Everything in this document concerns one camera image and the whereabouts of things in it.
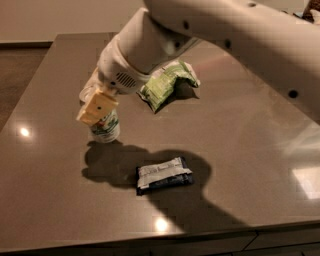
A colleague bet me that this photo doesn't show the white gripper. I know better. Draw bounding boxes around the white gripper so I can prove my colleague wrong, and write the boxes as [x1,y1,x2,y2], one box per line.
[77,35,150,126]

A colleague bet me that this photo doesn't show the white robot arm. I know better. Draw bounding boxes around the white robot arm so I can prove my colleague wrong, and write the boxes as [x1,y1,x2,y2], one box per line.
[78,0,320,126]

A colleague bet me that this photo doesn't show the green crumpled chip bag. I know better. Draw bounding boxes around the green crumpled chip bag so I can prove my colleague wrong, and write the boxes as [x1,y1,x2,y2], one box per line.
[137,60,201,113]

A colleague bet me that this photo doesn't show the blue rxbar wrapper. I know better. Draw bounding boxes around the blue rxbar wrapper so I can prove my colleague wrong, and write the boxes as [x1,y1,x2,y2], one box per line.
[136,156,194,196]

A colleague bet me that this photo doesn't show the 7up soda can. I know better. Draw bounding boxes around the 7up soda can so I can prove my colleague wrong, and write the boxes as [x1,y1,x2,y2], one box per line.
[90,110,120,143]

